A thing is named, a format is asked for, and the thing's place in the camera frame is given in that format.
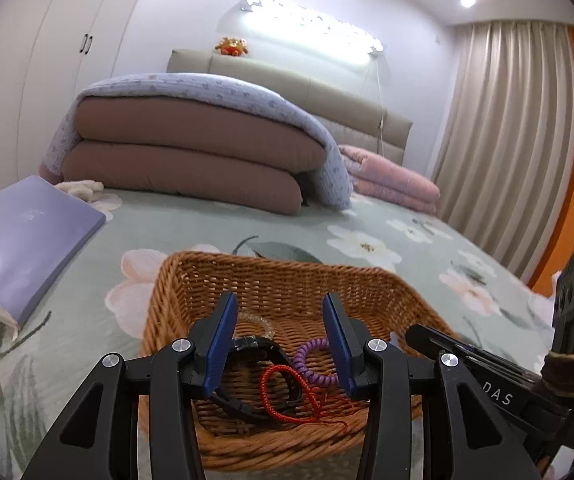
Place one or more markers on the green floral bedspread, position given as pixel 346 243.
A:
pixel 92 280

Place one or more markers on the blue hardcover book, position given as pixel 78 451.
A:
pixel 32 240

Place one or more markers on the brown wicker basket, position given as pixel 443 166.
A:
pixel 277 280

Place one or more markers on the white wardrobe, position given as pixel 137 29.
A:
pixel 42 60

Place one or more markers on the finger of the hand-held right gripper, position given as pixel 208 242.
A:
pixel 427 340

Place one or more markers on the white fluffy cloth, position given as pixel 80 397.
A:
pixel 82 189

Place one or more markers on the folded pink quilt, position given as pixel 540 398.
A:
pixel 392 180

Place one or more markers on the orange plush toy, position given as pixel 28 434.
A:
pixel 232 46

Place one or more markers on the folded brown and blue quilt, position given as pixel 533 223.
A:
pixel 187 145

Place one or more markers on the beige padded headboard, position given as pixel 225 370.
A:
pixel 347 105

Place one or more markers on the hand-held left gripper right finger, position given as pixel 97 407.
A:
pixel 339 340

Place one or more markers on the beige curtain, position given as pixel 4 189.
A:
pixel 507 135

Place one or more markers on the black wrist watch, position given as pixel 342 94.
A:
pixel 262 347

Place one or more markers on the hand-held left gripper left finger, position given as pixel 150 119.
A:
pixel 219 340

